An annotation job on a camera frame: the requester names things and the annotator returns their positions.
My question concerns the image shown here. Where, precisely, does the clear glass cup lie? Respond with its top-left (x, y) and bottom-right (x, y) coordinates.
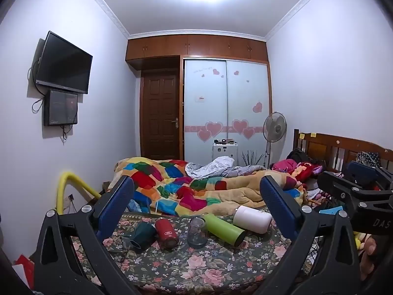
top-left (187, 217), bottom-right (209, 248)

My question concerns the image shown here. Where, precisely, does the small black wall monitor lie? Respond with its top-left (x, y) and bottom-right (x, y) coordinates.
top-left (43, 89), bottom-right (78, 127)

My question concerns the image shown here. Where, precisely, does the person's right hand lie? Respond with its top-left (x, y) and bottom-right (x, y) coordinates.
top-left (358, 234), bottom-right (379, 281)

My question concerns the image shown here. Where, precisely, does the sliding wardrobe with heart stickers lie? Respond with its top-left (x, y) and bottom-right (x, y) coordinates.
top-left (182, 56), bottom-right (272, 169)

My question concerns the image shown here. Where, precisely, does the green insulated cup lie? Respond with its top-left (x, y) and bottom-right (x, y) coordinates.
top-left (201, 213), bottom-right (247, 247)

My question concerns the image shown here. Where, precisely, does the yellow padded pipe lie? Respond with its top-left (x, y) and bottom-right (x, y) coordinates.
top-left (55, 172), bottom-right (102, 215)

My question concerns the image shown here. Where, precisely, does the black bag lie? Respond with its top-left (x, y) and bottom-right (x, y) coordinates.
top-left (287, 149), bottom-right (312, 164)

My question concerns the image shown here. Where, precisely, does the light blue box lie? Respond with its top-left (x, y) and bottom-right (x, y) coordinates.
top-left (319, 205), bottom-right (347, 216)

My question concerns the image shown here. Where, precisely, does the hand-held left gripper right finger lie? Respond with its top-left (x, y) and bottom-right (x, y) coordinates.
top-left (259, 175), bottom-right (362, 295)

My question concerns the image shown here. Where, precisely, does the white small appliance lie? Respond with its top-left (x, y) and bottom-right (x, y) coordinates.
top-left (212, 139), bottom-right (238, 164)

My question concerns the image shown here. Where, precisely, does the black television cable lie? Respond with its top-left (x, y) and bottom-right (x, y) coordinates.
top-left (27, 57), bottom-right (46, 114)

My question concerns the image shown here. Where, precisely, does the blue striped basket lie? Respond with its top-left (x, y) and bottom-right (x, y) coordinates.
top-left (127, 199), bottom-right (151, 214)

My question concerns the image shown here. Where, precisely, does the white cup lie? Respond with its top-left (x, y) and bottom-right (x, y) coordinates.
top-left (233, 205), bottom-right (273, 235)

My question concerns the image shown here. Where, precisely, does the grey crumpled blanket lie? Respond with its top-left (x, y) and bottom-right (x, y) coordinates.
top-left (185, 156), bottom-right (267, 179)

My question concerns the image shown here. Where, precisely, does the red plush toy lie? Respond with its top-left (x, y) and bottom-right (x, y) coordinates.
top-left (290, 161), bottom-right (325, 183)

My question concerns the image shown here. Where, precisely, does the red insulated cup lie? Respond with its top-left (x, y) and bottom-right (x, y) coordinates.
top-left (154, 217), bottom-right (179, 249)

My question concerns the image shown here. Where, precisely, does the brown wooden door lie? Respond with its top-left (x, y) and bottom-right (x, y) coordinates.
top-left (140, 70), bottom-right (181, 160)

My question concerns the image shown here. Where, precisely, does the dark green mug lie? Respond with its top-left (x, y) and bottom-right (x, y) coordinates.
top-left (123, 222), bottom-right (158, 251)

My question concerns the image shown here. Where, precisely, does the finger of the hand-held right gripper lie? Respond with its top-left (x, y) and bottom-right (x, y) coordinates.
top-left (346, 161), bottom-right (393, 189)
top-left (317, 171), bottom-right (393, 205)

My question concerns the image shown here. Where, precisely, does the brown overhead wooden cabinet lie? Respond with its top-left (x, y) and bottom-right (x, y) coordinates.
top-left (125, 34), bottom-right (267, 71)

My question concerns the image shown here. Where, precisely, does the red paper bag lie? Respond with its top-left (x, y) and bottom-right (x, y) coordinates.
top-left (12, 253), bottom-right (36, 291)

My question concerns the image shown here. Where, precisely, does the pink cloth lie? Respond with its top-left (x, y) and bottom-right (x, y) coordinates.
top-left (272, 159), bottom-right (300, 173)

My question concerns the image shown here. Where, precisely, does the colourful patchwork blanket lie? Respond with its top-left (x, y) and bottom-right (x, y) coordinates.
top-left (112, 157), bottom-right (308, 217)

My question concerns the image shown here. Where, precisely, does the black wall television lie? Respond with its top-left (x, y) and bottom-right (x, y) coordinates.
top-left (34, 31), bottom-right (93, 95)

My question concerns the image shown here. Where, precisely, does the dotted dark bag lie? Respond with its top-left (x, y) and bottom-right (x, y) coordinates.
top-left (355, 151), bottom-right (381, 169)

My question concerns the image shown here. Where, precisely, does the wooden bed headboard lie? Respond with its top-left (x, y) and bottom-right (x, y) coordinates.
top-left (293, 129), bottom-right (393, 173)

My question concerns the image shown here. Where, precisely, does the dry twig bundle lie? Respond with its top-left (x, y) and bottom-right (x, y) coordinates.
top-left (241, 149), bottom-right (265, 167)

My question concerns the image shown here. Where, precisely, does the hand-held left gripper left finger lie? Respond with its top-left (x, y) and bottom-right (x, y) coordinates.
top-left (32, 176), bottom-right (139, 295)

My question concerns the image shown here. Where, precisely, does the standing electric fan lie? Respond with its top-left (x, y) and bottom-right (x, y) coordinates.
top-left (262, 111), bottom-right (288, 169)

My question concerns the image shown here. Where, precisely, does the yellow plush toy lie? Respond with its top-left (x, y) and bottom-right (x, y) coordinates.
top-left (353, 231), bottom-right (373, 250)

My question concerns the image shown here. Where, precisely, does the floral bed sheet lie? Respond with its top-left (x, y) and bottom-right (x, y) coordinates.
top-left (70, 210), bottom-right (320, 295)

